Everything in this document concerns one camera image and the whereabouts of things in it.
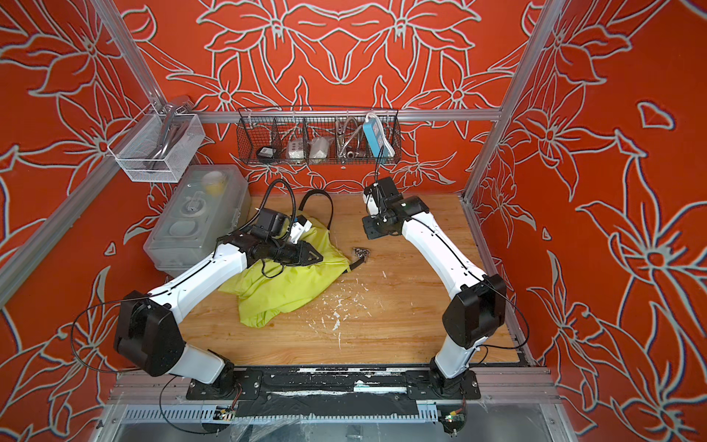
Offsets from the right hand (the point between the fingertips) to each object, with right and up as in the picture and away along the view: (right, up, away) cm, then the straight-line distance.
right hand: (366, 226), depth 82 cm
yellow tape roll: (-55, +16, +17) cm, 60 cm away
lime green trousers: (-30, -20, -1) cm, 36 cm away
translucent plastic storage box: (-57, +6, +7) cm, 58 cm away
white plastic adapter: (-16, +28, +13) cm, 34 cm away
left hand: (-14, -9, -2) cm, 17 cm away
